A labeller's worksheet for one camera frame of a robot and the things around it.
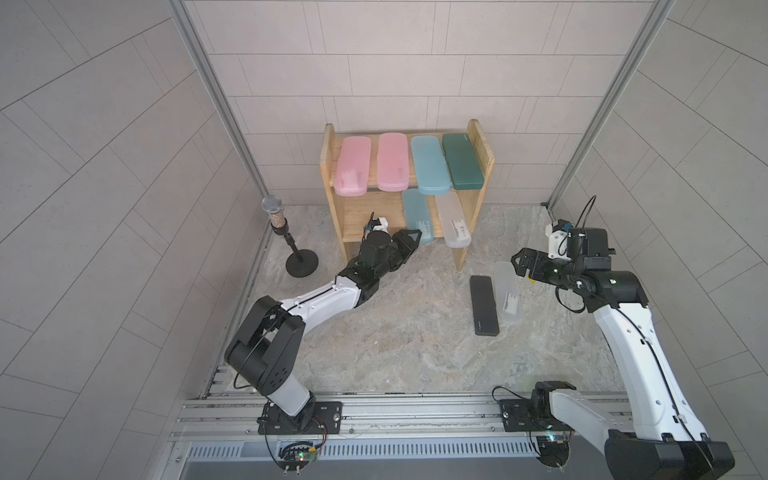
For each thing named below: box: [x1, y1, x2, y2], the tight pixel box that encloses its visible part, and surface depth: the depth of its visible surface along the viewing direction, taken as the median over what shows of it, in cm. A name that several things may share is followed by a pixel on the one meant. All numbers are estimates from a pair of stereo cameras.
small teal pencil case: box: [402, 188, 434, 243], surface depth 87 cm
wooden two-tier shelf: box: [320, 120, 495, 271], surface depth 75 cm
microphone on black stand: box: [262, 194, 319, 278], surface depth 98 cm
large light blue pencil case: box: [411, 135, 451, 195], surface depth 70 cm
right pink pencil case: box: [377, 132, 409, 192], surface depth 71 cm
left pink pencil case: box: [334, 136, 371, 197], surface depth 69 cm
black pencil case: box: [469, 275, 499, 336], surface depth 92 cm
